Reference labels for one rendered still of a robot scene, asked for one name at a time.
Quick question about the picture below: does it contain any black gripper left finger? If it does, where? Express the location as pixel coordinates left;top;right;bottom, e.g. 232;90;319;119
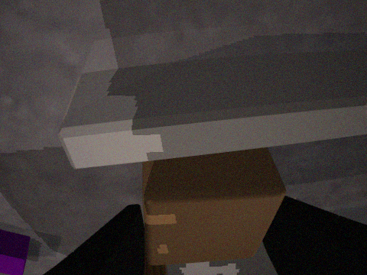
44;204;145;275

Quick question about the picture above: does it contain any small purple block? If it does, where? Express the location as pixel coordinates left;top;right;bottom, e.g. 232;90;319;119
0;229;31;275

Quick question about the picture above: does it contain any brown cube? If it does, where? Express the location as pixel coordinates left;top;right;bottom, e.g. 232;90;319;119
143;147;287;265

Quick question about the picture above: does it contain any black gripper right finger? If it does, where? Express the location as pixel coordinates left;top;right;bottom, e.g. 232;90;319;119
263;196;367;275

